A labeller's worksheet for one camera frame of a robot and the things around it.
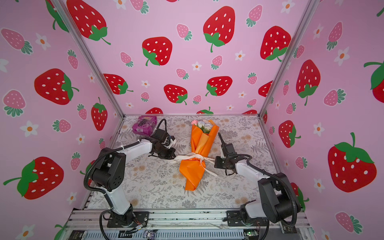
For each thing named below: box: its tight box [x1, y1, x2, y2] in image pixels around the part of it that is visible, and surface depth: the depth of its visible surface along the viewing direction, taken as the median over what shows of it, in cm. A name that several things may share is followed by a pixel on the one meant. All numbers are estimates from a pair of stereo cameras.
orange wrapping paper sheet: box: [179, 119, 220, 191], surface depth 90 cm
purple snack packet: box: [132, 115, 158, 136], surface depth 109 cm
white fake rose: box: [197, 120, 205, 128], surface depth 107 cm
